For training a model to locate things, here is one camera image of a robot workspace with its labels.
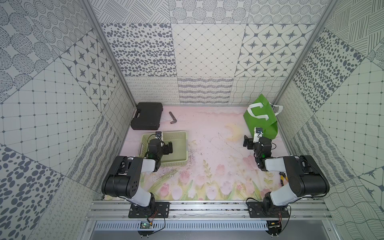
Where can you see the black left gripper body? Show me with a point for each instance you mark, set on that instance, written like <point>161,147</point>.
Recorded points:
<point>166,147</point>

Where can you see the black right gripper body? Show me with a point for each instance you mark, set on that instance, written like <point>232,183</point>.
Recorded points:
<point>251,145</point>

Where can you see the green insulated delivery bag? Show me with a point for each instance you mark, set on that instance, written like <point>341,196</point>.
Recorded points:
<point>262,114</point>

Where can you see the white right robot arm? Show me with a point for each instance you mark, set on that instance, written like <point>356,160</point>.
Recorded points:
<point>305,179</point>

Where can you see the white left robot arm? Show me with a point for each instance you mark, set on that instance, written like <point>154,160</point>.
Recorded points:
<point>123,181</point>

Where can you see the light green plastic basket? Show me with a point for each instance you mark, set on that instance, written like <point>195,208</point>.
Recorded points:
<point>180,154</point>

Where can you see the grey L-shaped hex key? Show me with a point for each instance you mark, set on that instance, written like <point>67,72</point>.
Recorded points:
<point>174,120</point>

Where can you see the black plastic tool case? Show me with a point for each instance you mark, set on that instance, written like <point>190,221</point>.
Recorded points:
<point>147,116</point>

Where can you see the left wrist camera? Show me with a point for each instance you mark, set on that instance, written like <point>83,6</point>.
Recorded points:
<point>159,135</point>

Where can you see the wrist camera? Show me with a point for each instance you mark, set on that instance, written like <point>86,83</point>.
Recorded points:
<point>159,135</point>
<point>258,133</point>

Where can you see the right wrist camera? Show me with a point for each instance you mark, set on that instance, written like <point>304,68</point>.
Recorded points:
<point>258,133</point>

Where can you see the yellow handled pliers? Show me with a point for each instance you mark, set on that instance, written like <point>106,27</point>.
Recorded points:
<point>283,178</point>

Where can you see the aluminium mounting rail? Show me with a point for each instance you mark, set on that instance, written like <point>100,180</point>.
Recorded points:
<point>203,216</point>

